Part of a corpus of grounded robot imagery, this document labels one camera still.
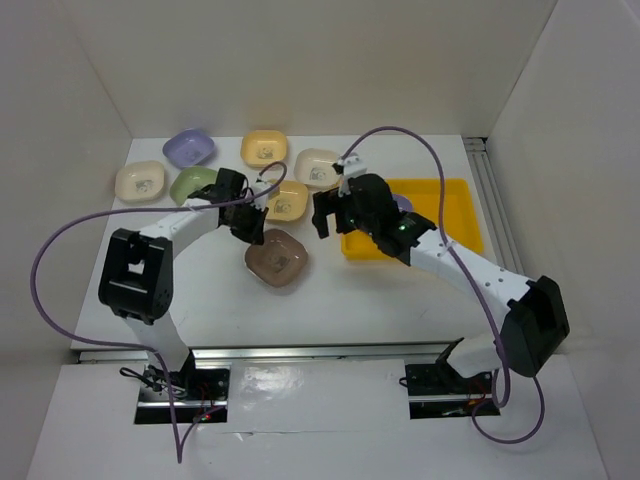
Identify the yellow panda plate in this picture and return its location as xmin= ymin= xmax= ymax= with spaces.
xmin=240 ymin=130 xmax=288 ymax=168
xmin=266 ymin=180 xmax=309 ymax=222

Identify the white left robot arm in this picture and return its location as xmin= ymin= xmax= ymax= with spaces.
xmin=98 ymin=168 xmax=275 ymax=399

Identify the cream panda plate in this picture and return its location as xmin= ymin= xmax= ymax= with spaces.
xmin=114 ymin=160 xmax=165 ymax=203
xmin=294 ymin=148 xmax=339 ymax=189

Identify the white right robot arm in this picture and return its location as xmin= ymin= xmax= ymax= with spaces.
xmin=312 ymin=174 xmax=570 ymax=392

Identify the brown panda plate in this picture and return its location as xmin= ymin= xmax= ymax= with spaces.
xmin=244 ymin=229 xmax=309 ymax=288

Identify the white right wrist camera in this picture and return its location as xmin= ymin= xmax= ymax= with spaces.
xmin=332 ymin=153 xmax=367 ymax=197

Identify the cream panda plate centre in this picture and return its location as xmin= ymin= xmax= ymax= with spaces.
xmin=294 ymin=148 xmax=339 ymax=189

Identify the aluminium side rail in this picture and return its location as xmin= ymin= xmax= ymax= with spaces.
xmin=462 ymin=137 xmax=525 ymax=275

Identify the aluminium table edge rail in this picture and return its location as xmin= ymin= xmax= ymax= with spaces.
xmin=77 ymin=340 xmax=471 ymax=364

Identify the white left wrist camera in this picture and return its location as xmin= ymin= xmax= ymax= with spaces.
xmin=248 ymin=176 xmax=279 ymax=211

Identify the green panda plate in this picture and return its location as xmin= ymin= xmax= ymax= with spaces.
xmin=169 ymin=166 xmax=218 ymax=206

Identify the yellow plastic bin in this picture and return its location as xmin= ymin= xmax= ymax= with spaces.
xmin=341 ymin=178 xmax=484 ymax=261

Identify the cream panda plate left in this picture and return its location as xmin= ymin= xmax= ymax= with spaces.
xmin=114 ymin=160 xmax=165 ymax=203

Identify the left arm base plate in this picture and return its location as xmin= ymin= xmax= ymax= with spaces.
xmin=119 ymin=367 xmax=230 ymax=425

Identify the purple panda plate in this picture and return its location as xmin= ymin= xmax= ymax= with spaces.
xmin=392 ymin=194 xmax=413 ymax=212
xmin=162 ymin=129 xmax=216 ymax=169

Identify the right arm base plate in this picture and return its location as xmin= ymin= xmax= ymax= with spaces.
xmin=398 ymin=363 xmax=500 ymax=420

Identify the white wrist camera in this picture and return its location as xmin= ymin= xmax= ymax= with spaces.
xmin=332 ymin=153 xmax=367 ymax=197
xmin=248 ymin=176 xmax=279 ymax=211

